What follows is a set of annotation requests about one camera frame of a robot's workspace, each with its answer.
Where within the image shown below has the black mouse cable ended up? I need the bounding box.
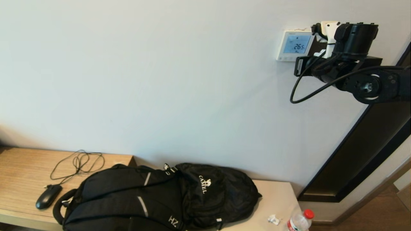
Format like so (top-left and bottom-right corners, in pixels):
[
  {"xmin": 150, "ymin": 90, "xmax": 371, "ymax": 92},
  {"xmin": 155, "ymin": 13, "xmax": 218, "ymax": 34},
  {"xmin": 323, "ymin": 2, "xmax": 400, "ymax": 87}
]
[{"xmin": 44, "ymin": 150, "xmax": 105, "ymax": 190}]

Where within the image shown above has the black Camel backpack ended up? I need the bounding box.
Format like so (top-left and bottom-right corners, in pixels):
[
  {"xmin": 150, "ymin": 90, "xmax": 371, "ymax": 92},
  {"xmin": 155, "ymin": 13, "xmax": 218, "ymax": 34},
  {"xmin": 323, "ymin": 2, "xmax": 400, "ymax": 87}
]
[{"xmin": 175, "ymin": 163, "xmax": 262, "ymax": 230}]

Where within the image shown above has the black computer mouse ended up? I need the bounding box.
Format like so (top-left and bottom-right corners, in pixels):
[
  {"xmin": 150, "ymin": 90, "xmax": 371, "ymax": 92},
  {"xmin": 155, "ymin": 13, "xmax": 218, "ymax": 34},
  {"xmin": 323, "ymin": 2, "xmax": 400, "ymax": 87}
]
[{"xmin": 35, "ymin": 185, "xmax": 63, "ymax": 210}]

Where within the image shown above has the large black HZ backpack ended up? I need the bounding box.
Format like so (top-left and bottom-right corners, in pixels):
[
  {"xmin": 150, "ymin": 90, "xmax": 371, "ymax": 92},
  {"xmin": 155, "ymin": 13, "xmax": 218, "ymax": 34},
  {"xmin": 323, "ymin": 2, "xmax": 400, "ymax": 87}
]
[{"xmin": 53, "ymin": 164, "xmax": 187, "ymax": 231}]

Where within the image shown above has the light wooden desk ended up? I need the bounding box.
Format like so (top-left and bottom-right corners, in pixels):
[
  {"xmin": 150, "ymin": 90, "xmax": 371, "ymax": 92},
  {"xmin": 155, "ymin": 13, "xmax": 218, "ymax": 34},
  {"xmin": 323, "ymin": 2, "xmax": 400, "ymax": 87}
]
[{"xmin": 0, "ymin": 147, "xmax": 137, "ymax": 231}]

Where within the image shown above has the dark wall switch panel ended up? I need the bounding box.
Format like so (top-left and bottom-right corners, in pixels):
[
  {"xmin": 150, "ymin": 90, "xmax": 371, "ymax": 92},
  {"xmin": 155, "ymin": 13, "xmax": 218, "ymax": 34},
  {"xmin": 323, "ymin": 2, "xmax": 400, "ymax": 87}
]
[{"xmin": 311, "ymin": 35, "xmax": 328, "ymax": 58}]

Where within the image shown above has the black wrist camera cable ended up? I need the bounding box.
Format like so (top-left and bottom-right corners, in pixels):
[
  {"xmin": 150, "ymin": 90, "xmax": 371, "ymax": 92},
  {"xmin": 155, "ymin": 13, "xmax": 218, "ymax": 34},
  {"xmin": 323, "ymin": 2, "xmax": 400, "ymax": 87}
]
[{"xmin": 290, "ymin": 51, "xmax": 411, "ymax": 104}]

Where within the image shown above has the white wall thermostat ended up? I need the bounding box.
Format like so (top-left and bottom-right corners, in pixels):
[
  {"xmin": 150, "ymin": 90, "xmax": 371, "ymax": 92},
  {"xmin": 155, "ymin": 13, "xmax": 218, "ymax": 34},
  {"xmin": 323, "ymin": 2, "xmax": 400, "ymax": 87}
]
[{"xmin": 276, "ymin": 30, "xmax": 317, "ymax": 62}]

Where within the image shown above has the clear bottle with red cap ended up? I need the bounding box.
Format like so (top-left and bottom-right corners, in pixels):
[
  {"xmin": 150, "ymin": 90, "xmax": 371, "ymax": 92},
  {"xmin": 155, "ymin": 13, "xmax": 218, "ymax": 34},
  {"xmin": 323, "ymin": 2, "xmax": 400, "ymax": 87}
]
[{"xmin": 284, "ymin": 209, "xmax": 314, "ymax": 231}]

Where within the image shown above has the beige cabinet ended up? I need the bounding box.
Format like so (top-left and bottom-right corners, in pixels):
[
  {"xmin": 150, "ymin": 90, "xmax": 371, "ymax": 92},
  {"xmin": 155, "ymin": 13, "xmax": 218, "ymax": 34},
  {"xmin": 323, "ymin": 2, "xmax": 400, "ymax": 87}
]
[{"xmin": 205, "ymin": 180, "xmax": 302, "ymax": 231}]

